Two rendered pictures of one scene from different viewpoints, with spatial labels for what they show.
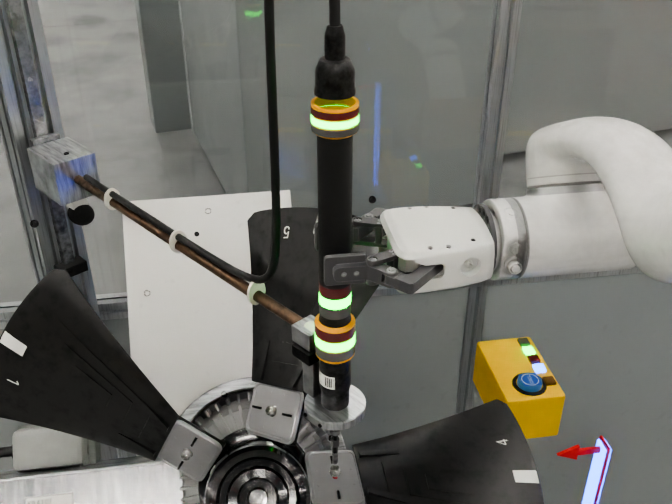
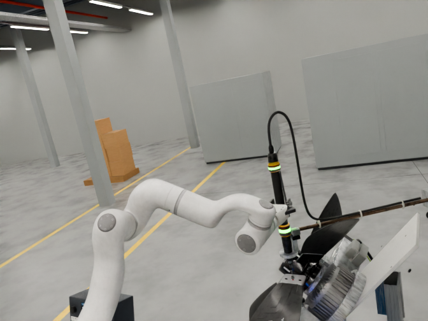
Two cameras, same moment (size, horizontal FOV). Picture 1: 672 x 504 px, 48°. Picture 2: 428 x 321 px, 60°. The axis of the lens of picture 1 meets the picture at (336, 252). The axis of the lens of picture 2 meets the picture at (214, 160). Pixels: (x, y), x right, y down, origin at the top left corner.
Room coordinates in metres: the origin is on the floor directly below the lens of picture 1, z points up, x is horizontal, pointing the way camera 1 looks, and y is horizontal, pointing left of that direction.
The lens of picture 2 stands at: (1.33, -1.13, 2.00)
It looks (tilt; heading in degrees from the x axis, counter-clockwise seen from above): 12 degrees down; 130
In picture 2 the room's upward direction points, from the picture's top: 11 degrees counter-clockwise
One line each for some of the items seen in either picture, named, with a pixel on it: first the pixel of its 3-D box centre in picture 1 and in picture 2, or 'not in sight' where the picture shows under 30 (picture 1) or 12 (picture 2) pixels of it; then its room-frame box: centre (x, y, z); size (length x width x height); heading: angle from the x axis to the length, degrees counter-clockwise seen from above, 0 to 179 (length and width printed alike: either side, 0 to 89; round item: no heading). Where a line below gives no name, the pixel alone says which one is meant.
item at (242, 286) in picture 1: (175, 242); (362, 214); (0.87, 0.21, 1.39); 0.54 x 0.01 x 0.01; 44
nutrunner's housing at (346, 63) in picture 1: (335, 256); (280, 204); (0.65, 0.00, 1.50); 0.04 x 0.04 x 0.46
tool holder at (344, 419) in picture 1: (328, 372); (289, 242); (0.65, 0.01, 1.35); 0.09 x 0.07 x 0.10; 44
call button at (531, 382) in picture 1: (529, 382); not in sight; (0.95, -0.32, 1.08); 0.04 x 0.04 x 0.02
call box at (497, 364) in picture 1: (515, 389); not in sight; (0.99, -0.31, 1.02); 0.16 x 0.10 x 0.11; 9
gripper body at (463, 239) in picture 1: (440, 243); (270, 215); (0.67, -0.11, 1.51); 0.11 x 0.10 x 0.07; 99
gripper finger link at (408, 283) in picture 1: (416, 267); not in sight; (0.62, -0.08, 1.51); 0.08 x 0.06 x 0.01; 170
